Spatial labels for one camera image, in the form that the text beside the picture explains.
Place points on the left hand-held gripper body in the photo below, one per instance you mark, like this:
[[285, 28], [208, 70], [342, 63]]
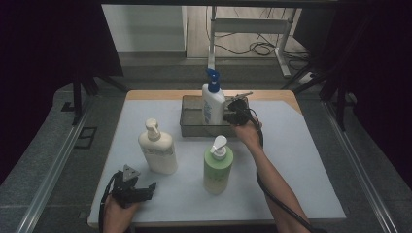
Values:
[[124, 193]]

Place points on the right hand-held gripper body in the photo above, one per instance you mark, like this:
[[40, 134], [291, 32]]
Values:
[[239, 111]]

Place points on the white bottle with blue pump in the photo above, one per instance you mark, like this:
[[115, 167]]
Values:
[[213, 103]]

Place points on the grey metal mesh basket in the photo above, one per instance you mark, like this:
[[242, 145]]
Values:
[[194, 127]]

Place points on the cream pump bottle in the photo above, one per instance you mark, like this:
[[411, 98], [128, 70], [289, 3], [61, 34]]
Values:
[[159, 152]]

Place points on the green pump bottle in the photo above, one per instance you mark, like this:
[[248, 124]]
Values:
[[217, 171]]

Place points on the person's right hand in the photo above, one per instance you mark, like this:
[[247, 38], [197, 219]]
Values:
[[247, 134]]

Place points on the white power strip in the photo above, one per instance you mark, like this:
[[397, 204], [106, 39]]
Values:
[[306, 78]]

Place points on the white table mat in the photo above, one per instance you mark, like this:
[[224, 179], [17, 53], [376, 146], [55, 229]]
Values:
[[291, 168]]

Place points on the black metal stand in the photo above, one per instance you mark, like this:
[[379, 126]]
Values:
[[340, 97], [77, 97]]

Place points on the white panel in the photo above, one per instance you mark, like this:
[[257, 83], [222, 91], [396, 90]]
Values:
[[142, 29]]

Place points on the dark curtain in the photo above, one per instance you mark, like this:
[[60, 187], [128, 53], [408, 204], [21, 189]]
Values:
[[39, 64], [382, 81]]

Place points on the aluminium rail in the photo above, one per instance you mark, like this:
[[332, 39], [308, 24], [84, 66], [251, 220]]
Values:
[[53, 168], [359, 168]]

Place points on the white desk frame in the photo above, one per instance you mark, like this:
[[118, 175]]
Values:
[[251, 26]]

